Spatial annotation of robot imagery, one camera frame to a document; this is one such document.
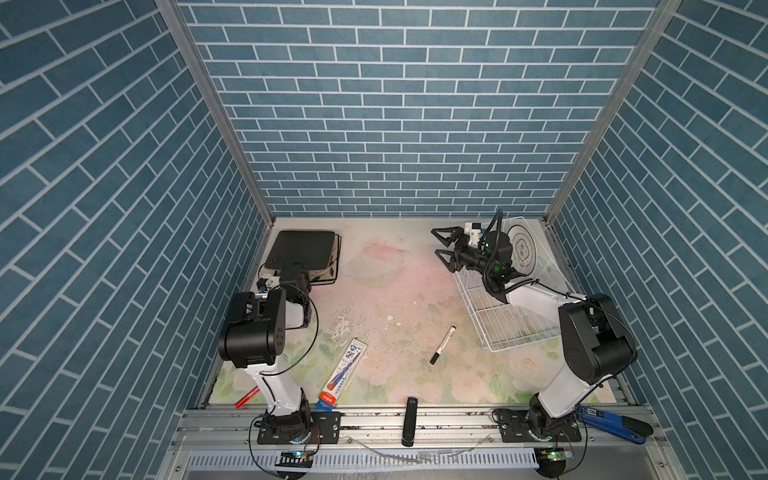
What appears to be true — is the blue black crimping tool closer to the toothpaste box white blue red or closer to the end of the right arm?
the end of the right arm

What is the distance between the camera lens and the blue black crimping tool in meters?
0.71

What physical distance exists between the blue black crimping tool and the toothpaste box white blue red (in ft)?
2.01
